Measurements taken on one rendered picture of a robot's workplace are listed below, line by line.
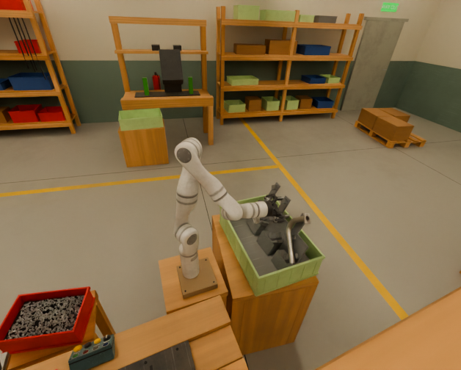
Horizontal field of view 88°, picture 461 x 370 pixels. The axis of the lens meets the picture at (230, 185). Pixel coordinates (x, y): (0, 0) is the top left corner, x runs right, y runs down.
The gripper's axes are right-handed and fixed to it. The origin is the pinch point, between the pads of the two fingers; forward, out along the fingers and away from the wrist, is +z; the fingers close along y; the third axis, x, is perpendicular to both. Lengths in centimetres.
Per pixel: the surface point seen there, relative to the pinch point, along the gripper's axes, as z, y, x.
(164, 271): -48, -9, 58
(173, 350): -55, -44, 35
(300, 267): 14.1, -27.9, 20.2
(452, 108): 674, 220, 23
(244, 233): 5.5, 3.0, 49.1
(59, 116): -125, 366, 343
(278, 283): 4.1, -31.8, 30.1
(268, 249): 9.3, -12.2, 35.5
